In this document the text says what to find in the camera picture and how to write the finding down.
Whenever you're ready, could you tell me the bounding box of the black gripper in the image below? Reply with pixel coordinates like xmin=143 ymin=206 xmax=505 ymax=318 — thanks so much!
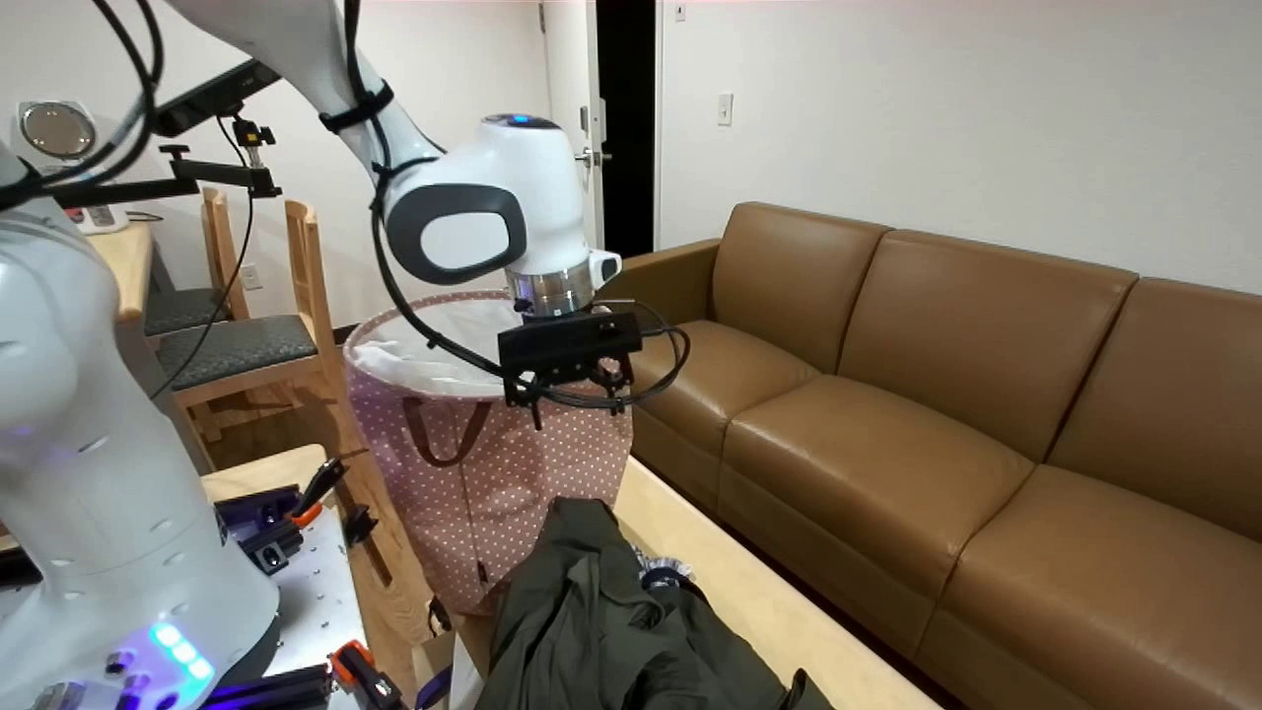
xmin=505 ymin=351 xmax=639 ymax=414

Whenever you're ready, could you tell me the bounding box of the olive green cloth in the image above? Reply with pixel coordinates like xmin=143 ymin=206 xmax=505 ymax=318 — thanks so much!
xmin=472 ymin=491 xmax=836 ymax=710

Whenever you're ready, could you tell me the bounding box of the pink dotted carrier bag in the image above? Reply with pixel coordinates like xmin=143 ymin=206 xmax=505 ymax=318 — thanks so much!
xmin=342 ymin=289 xmax=639 ymax=623

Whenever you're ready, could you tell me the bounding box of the orange black clamp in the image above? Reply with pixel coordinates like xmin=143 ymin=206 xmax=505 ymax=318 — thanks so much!
xmin=323 ymin=633 xmax=413 ymax=710
xmin=277 ymin=445 xmax=359 ymax=533

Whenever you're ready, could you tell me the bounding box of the white door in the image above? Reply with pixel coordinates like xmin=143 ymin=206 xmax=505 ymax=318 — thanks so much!
xmin=535 ymin=0 xmax=613 ymax=253

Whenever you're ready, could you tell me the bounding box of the wooden chair grey cushion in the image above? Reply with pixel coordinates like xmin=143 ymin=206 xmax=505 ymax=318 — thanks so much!
xmin=133 ymin=180 xmax=252 ymax=335
xmin=138 ymin=194 xmax=386 ymax=466

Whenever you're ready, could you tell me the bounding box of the black purple base board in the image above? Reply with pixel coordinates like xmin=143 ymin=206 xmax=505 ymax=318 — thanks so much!
xmin=214 ymin=480 xmax=317 ymax=581

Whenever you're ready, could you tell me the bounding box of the brown leather sofa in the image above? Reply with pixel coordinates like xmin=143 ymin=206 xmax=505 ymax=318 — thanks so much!
xmin=597 ymin=198 xmax=1262 ymax=710

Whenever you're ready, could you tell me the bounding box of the light wooden side table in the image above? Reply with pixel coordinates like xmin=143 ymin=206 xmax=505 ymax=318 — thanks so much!
xmin=79 ymin=214 xmax=166 ymax=318

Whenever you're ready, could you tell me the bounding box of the white box with round disc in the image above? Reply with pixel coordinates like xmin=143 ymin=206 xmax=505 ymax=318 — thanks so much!
xmin=10 ymin=93 xmax=101 ymax=168

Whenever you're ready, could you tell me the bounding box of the black camera stand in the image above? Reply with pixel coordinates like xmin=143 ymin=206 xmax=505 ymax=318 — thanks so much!
xmin=47 ymin=109 xmax=289 ymax=219

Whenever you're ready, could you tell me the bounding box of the black stereo camera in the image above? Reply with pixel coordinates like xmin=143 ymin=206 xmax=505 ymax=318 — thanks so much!
xmin=145 ymin=56 xmax=289 ymax=136

